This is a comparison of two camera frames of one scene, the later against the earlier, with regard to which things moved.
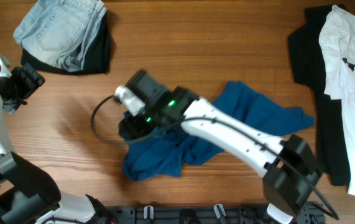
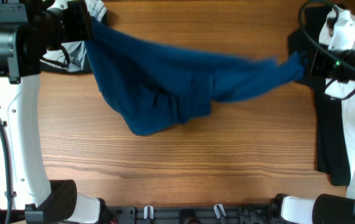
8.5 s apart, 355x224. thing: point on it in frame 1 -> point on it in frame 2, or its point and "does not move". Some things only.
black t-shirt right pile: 304,46 does not move
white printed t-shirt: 347,48 does not move
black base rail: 304,213 does not move
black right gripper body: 137,124 -> 326,65
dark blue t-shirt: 165,153 -> 153,86
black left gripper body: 22,87 -> 60,28
